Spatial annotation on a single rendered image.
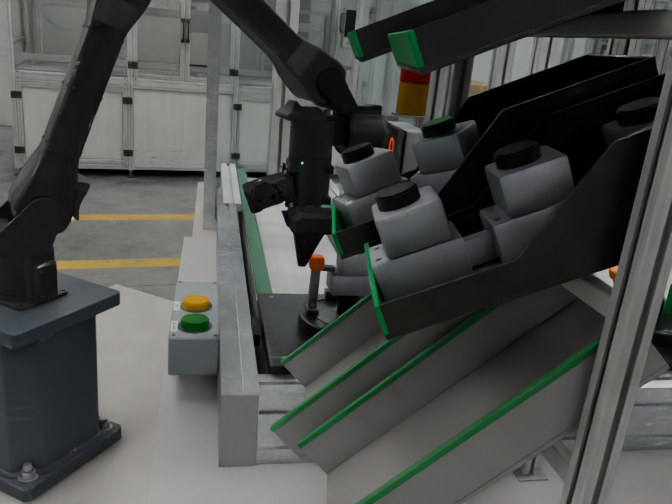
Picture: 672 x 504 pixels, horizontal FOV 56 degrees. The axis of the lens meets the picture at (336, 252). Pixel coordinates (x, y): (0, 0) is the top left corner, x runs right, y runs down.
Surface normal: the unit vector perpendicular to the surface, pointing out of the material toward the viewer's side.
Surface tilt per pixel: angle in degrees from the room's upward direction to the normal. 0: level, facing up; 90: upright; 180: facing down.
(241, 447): 90
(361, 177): 83
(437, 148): 104
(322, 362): 90
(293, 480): 0
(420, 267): 90
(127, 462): 0
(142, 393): 0
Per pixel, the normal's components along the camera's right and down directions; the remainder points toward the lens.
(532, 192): 0.00, 0.32
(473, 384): -0.64, -0.73
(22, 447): 0.33, 0.33
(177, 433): 0.09, -0.95
